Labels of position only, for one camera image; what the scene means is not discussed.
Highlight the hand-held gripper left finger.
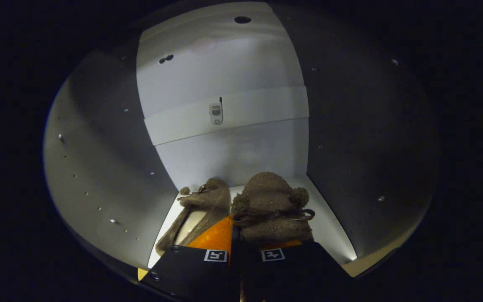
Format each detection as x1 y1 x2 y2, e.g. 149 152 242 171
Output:
139 215 242 302

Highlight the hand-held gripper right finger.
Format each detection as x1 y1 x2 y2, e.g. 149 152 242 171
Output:
234 239 353 302

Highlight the brown fuzzy shoe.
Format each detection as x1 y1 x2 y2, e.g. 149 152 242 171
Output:
230 171 316 245
155 177 232 255

